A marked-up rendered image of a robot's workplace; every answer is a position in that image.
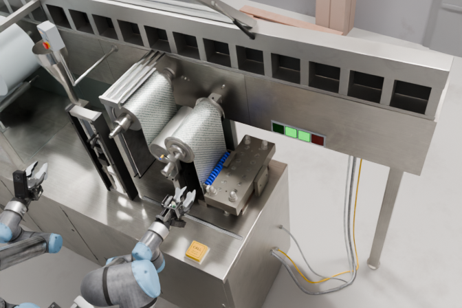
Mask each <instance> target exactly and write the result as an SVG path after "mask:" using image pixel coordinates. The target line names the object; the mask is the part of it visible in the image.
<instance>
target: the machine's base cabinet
mask: <svg viewBox="0 0 462 308"><path fill-rule="evenodd" d="M13 197H15V196H14V184H12V183H10V182H8V181H6V180H4V179H2V178H0V213H2V212H3V210H4V208H5V207H6V206H7V204H8V202H9V201H10V200H11V198H13ZM28 209H29V210H28V212H25V214H24V216H23V218H22V220H21V222H20V224H22V225H24V226H26V227H28V228H30V229H32V230H33V231H35V232H44V233H54V234H59V235H61V236H62V239H63V246H64V247H66V248H68V249H70V250H72V251H73V252H75V253H77V254H79V255H81V256H83V257H85V258H86V259H89V260H90V261H93V262H94V263H97V264H99V265H100V266H102V267H104V266H105V265H106V262H107V260H108V259H111V258H113V257H115V256H124V255H127V254H132V251H133V249H134V248H135V246H136V244H137V243H136V242H135V241H132V240H130V239H128V238H126V237H124V236H122V235H120V234H118V233H116V232H113V231H111V230H109V229H107V228H105V227H103V226H101V225H98V224H97V223H94V222H93V221H90V220H88V219H86V218H84V217H82V216H80V215H78V214H76V213H74V212H71V211H69V210H67V209H65V208H63V207H61V206H59V205H56V204H55V203H52V202H50V201H48V200H46V199H44V198H42V197H40V198H39V200H38V201H35V200H34V201H31V202H30V204H29V206H28ZM280 225H283V227H284V228H285V229H286V230H288V231H289V232H290V221H289V180H288V170H287V172H286V173H285V176H284V178H283V179H282V181H281V183H280V184H279V186H278V188H277V190H276V192H275V193H274V196H273V197H272V199H271V201H270V203H269V204H268V206H267V208H266V210H265V212H264V213H263V216H262V217H261V219H260V221H259V222H258V224H257V226H256V228H255V229H254V231H253V233H252V235H251V237H250V239H249V241H248V242H247V244H246V246H245V247H244V249H243V251H242V253H241V255H240V257H239V259H238V260H237V262H236V264H235V266H234V267H233V269H232V271H231V272H230V275H229V277H228V278H227V280H226V282H225V284H223V283H220V282H219V281H217V280H214V279H212V278H210V277H208V276H206V275H204V274H202V273H199V272H197V271H195V270H193V269H191V268H189V267H187V266H185V265H182V264H181V263H178V262H177V261H174V260H173V259H170V258H168V257H166V256H164V255H163V256H164V260H165V266H164V269H163V270H162V271H161V272H159V273H157V275H158V277H159V283H160V294H159V297H161V298H163V299H165V300H167V301H168V302H170V303H173V304H174V305H177V306H178V307H180V308H261V307H262V305H263V302H264V300H265V298H266V296H267V294H268V292H269V290H270V288H271V286H272V284H273V282H274V279H275V278H276V275H277V273H278V271H279V269H280V268H281V265H282V263H281V262H280V261H279V260H278V259H277V258H276V257H275V256H273V255H269V253H270V250H273V251H274V253H276V254H277V255H279V256H280V257H281V258H282V259H283V260H284V259H285V257H286V256H285V255H284V254H283V253H281V252H279V251H276V247H278V248H279V250H281V251H282V252H284V253H286V254H287V253H288V251H289V249H290V247H291V242H290V235H289V234H288V233H287V232H286V231H284V230H283V229H279V226H280Z"/></svg>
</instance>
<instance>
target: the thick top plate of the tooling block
mask: <svg viewBox="0 0 462 308"><path fill-rule="evenodd" d="M249 137H250V139H251V142H250V143H249V144H244V143H243V139H242V140H241V141H240V143H239V145H238V146H237V147H236V149H235V150H234V151H235V152H236V153H237V155H236V157H235V158H234V160H233V161H232V163H231V165H230V166H229V167H228V169H226V168H224V167H223V168H222V169H221V171H220V173H219V174H218V175H217V177H216V179H215V180H214V181H213V183H212V185H211V186H214V187H215V188H216V190H217V194H216V195H215V196H210V195H209V192H206V193H205V195H204V198H205V201H206V204H208V205H211V206H214V207H215V208H218V209H221V210H224V211H226V212H229V213H231V214H233V215H236V216H238V214H239V213H240V211H241V209H242V207H243V206H244V204H245V203H246V201H247V200H248V197H249V196H250V194H251V192H252V191H253V189H254V180H255V178H256V176H257V175H258V173H259V171H260V170H261V168H262V167H263V165H264V166H267V165H268V164H269V162H270V161H271V159H272V157H273V156H274V154H275V152H276V145H275V143H273V142H268V141H267V143H268V144H269V148H268V149H267V150H263V149H262V148H261V144H262V141H263V140H262V139H259V138H257V137H253V136H250V135H249ZM243 138H244V137H243ZM231 191H234V192H235V194H236V195H237V200H236V201H234V202H231V201H230V200H229V194H230V192H231Z"/></svg>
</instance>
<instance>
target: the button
mask: <svg viewBox="0 0 462 308"><path fill-rule="evenodd" d="M207 250H208V247H207V246H205V245H203V244H201V243H198V242H196V241H193V242H192V244H191V246H190V247H189V248H188V250H187V252H186V256H187V257H189V258H191V259H193V260H196V261H198V262H201V260H202V258H203V257H204V255H205V253H206V252H207Z"/></svg>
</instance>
